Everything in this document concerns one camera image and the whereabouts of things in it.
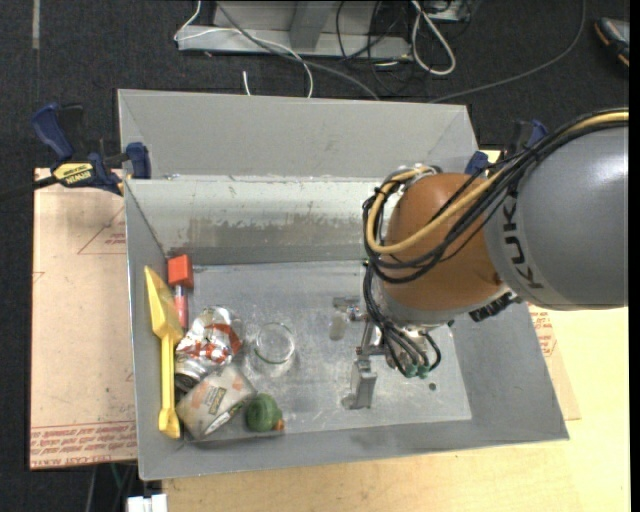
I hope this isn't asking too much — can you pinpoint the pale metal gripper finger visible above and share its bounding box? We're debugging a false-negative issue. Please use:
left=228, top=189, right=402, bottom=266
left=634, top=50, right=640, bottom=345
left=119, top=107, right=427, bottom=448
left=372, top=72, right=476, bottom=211
left=328, top=295, right=364, bottom=342
left=346, top=357, right=379, bottom=411

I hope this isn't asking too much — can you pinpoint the grey metal bin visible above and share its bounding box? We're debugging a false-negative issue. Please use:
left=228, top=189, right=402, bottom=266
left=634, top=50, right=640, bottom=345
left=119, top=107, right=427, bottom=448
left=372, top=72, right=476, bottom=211
left=116, top=88, right=571, bottom=482

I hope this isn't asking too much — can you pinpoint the clear glass cup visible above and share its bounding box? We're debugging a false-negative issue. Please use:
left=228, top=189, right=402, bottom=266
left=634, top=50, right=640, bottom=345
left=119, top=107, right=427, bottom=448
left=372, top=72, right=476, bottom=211
left=251, top=321, right=297, bottom=380

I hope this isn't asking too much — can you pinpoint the green toy with orange tip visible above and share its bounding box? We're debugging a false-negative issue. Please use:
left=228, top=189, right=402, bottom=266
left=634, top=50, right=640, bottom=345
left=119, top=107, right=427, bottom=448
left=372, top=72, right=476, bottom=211
left=243, top=392, right=287, bottom=434

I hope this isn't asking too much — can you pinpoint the crushed silver and red can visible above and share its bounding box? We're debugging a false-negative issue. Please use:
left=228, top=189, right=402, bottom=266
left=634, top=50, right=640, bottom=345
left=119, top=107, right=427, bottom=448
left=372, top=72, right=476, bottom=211
left=174, top=305, right=246, bottom=395

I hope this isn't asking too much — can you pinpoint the red capped clear tube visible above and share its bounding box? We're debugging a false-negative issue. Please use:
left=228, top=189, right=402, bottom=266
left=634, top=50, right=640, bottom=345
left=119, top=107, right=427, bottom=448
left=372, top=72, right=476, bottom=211
left=166, top=253, right=196, bottom=332

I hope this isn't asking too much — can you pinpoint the yellow plastic toy shovel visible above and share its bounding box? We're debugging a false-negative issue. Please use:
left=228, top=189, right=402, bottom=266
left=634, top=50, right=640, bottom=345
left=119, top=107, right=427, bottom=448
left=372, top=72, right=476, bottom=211
left=143, top=264, right=186, bottom=441

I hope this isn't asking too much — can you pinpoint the black cylinder on white bracket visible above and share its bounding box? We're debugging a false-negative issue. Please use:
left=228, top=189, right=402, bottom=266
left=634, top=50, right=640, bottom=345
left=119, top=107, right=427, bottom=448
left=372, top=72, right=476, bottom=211
left=468, top=288, right=520, bottom=323

